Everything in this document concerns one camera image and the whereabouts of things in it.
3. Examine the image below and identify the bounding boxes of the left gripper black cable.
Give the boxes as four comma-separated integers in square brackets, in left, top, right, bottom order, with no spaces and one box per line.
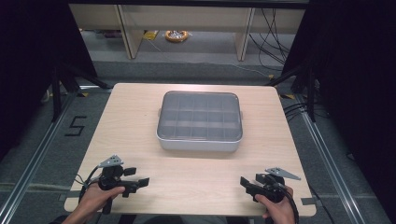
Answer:
[74,165,105,204]

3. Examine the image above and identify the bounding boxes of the black curtain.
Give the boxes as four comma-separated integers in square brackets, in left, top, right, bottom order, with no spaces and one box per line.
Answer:
[280,0,396,218]
[0,0,98,161]

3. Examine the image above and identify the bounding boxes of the hanging black cables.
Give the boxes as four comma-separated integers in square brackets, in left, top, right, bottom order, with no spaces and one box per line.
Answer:
[247,7,297,72]

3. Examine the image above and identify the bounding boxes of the beige wooden desk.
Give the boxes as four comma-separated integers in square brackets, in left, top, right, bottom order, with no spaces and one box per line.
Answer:
[68,3,306,62]

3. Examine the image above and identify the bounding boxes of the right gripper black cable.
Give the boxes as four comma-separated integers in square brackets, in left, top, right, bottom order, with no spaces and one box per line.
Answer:
[273,175,301,224]

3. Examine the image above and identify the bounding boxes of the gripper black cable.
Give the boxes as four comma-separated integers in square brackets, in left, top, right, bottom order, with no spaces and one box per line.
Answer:
[273,175,301,224]
[74,165,105,204]

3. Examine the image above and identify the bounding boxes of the black floor cables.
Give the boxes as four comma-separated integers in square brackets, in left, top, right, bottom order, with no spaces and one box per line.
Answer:
[282,100,330,121]

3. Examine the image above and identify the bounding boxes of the person's right hand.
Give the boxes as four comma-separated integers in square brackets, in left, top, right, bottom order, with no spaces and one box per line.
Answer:
[254,185,297,224]

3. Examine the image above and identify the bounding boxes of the person's left hand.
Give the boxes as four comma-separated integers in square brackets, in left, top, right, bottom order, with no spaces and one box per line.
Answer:
[77,182,126,219]

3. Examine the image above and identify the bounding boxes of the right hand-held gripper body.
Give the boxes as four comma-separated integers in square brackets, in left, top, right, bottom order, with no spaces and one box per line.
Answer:
[255,166,302,204]

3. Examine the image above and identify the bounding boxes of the orange cable reel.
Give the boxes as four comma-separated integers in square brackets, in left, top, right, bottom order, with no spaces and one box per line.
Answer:
[164,29,190,44]

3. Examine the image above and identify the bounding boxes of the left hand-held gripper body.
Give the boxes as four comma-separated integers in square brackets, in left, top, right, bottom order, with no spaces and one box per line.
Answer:
[97,154,140,216]

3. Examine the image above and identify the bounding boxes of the aluminium floor rail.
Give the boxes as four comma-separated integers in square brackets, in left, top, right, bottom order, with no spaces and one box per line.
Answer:
[294,93,366,224]
[0,85,108,224]

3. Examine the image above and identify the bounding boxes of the black metal stand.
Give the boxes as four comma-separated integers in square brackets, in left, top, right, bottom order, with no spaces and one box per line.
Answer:
[264,59,322,123]
[50,61,112,123]

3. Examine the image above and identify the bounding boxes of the yellow flat object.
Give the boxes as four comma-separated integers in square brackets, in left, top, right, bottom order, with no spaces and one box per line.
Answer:
[142,30,160,41]

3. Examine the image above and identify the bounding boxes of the clear plastic box lid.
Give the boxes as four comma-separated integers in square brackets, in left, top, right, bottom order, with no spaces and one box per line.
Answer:
[156,91,244,143]

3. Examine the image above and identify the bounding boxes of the grey compartment storage box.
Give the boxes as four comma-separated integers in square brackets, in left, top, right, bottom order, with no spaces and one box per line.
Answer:
[156,91,244,153]

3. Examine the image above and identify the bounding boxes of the person's dark trousers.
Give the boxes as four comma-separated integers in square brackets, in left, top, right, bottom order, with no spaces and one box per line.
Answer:
[117,214,250,224]

